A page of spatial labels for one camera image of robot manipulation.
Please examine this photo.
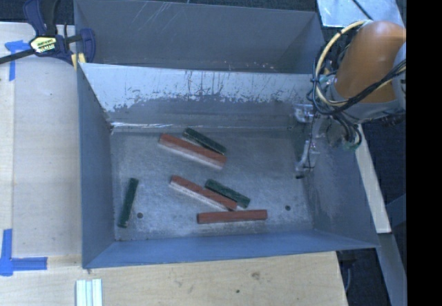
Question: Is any dark green flat block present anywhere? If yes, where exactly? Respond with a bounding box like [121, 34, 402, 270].
[204, 178, 251, 210]
[117, 178, 140, 229]
[182, 127, 228, 155]

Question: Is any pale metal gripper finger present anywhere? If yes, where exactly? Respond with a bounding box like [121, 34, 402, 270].
[295, 140, 320, 180]
[293, 103, 315, 124]

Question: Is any red-brown flat block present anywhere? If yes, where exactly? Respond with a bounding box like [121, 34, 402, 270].
[168, 175, 239, 212]
[196, 209, 269, 225]
[157, 133, 228, 171]

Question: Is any grey metal bin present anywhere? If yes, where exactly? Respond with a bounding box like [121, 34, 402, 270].
[73, 0, 381, 269]

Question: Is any pale wood board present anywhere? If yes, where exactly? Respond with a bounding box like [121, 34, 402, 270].
[12, 55, 84, 259]

